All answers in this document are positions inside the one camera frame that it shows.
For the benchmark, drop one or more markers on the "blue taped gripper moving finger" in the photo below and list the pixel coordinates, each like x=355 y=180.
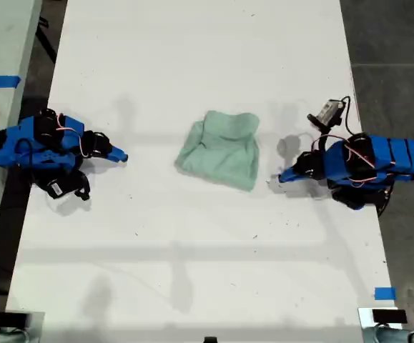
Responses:
x=292 y=177
x=117 y=157

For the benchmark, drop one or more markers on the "small black box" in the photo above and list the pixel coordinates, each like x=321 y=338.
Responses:
x=389 y=316
x=11 y=319

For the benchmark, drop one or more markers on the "pale grey tube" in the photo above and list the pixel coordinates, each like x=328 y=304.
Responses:
x=392 y=336
x=3 y=337

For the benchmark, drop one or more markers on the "square blue tape piece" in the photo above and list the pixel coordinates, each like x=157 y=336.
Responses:
x=385 y=293

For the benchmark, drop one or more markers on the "pale green T-shirt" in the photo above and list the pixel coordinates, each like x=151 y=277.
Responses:
x=221 y=157

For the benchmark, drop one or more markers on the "tiny black clamp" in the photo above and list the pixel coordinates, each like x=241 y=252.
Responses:
x=210 y=339

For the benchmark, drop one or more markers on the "black stand leg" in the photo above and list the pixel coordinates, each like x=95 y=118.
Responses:
x=47 y=43

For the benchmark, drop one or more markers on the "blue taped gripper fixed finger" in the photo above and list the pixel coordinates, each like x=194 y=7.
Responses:
x=289 y=172
x=119 y=150

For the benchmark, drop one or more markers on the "black camera stalk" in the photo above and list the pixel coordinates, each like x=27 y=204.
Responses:
x=322 y=137

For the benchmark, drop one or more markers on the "black labelled gripper camera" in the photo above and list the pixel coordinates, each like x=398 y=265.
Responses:
x=58 y=188

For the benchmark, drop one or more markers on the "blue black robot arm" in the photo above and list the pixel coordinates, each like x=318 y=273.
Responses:
x=6 y=146
x=396 y=157

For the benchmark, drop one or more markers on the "silver black gripper camera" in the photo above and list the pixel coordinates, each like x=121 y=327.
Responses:
x=328 y=112

